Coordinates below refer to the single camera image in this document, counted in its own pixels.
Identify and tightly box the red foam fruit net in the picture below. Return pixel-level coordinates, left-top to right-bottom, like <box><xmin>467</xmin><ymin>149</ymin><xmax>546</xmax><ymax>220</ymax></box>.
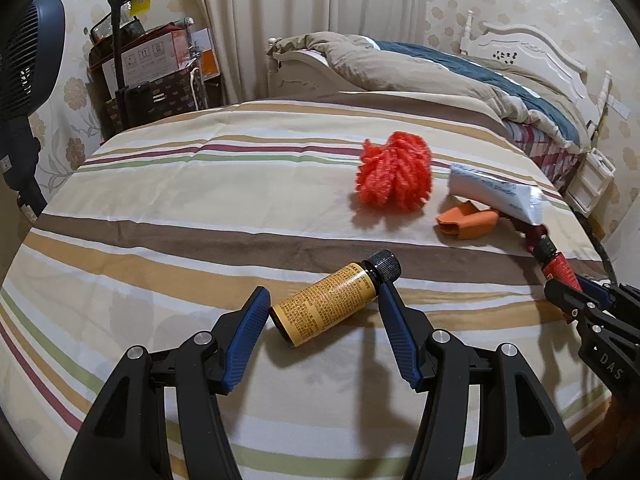
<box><xmin>355</xmin><ymin>131</ymin><xmax>432</xmax><ymax>213</ymax></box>

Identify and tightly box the dark blue standing fan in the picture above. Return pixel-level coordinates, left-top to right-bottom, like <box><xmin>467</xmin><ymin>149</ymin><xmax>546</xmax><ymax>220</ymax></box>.
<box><xmin>0</xmin><ymin>0</ymin><xmax>68</xmax><ymax>218</ymax></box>

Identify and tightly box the bed with blankets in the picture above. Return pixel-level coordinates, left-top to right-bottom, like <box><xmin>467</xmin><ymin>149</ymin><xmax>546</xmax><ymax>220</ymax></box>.
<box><xmin>265</xmin><ymin>10</ymin><xmax>615</xmax><ymax>136</ymax></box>

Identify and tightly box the plaid bed sheet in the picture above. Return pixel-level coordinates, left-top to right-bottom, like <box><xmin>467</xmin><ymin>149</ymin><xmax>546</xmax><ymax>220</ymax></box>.
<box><xmin>505</xmin><ymin>120</ymin><xmax>581</xmax><ymax>191</ymax></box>

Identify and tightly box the small white orange box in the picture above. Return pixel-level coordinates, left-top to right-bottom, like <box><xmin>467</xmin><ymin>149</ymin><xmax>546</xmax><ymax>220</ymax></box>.
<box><xmin>190</xmin><ymin>27</ymin><xmax>222</xmax><ymax>79</ymax></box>

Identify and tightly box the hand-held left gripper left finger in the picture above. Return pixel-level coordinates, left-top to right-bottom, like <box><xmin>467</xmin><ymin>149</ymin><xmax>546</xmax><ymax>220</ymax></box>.
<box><xmin>60</xmin><ymin>286</ymin><xmax>272</xmax><ymax>480</ymax></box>

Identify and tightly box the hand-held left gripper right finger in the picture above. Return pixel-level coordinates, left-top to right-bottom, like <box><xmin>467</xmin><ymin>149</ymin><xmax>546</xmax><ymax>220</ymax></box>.
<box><xmin>377</xmin><ymin>282</ymin><xmax>587</xmax><ymax>480</ymax></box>

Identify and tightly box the orange rubber piece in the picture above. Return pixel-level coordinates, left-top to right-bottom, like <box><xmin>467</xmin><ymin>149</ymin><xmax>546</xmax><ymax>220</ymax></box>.
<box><xmin>436</xmin><ymin>200</ymin><xmax>501</xmax><ymax>241</ymax></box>

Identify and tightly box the brown bottle with yellow label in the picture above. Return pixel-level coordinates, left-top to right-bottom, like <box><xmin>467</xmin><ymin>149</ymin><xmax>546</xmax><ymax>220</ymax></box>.
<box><xmin>270</xmin><ymin>249</ymin><xmax>403</xmax><ymax>348</ymax></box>

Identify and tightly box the black lined trash bin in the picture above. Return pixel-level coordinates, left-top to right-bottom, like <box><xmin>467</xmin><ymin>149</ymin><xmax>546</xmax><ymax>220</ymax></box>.
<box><xmin>582</xmin><ymin>210</ymin><xmax>622</xmax><ymax>286</ymax></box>

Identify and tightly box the white cable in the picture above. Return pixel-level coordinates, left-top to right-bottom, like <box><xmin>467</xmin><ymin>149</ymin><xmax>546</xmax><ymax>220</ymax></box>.
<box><xmin>189</xmin><ymin>66</ymin><xmax>204</xmax><ymax>112</ymax></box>

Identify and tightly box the striped tablecloth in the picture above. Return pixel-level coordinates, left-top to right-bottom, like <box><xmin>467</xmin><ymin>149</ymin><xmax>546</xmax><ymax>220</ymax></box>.
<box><xmin>0</xmin><ymin>91</ymin><xmax>608</xmax><ymax>480</ymax></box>

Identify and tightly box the blue and beige quilt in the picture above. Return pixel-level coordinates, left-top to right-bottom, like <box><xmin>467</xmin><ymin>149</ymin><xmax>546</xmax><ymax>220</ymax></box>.
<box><xmin>267</xmin><ymin>32</ymin><xmax>593</xmax><ymax>153</ymax></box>

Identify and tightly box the white and orange cardboard box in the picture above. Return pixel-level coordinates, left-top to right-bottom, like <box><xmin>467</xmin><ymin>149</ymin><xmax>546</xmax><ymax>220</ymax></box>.
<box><xmin>97</xmin><ymin>27</ymin><xmax>192</xmax><ymax>88</ymax></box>

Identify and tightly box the small red bottle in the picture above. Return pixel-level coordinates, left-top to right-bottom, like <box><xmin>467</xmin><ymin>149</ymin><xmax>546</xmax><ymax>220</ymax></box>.
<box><xmin>534</xmin><ymin>239</ymin><xmax>583</xmax><ymax>292</ymax></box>

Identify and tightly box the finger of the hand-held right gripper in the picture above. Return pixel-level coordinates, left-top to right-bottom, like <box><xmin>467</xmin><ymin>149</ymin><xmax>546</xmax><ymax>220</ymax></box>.
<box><xmin>575</xmin><ymin>272</ymin><xmax>627</xmax><ymax>311</ymax></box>
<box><xmin>544</xmin><ymin>277</ymin><xmax>597</xmax><ymax>332</ymax></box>

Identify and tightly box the white plastic drawer unit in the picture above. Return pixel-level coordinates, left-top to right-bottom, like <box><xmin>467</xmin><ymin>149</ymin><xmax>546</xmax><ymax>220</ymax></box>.
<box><xmin>565</xmin><ymin>147</ymin><xmax>617</xmax><ymax>218</ymax></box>

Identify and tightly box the white squeeze tube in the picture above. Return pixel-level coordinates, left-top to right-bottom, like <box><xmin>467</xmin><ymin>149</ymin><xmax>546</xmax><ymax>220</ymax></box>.
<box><xmin>447</xmin><ymin>162</ymin><xmax>543</xmax><ymax>226</ymax></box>

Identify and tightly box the cream curtain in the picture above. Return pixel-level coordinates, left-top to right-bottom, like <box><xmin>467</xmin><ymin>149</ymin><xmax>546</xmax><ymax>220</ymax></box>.
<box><xmin>185</xmin><ymin>0</ymin><xmax>431</xmax><ymax>106</ymax></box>

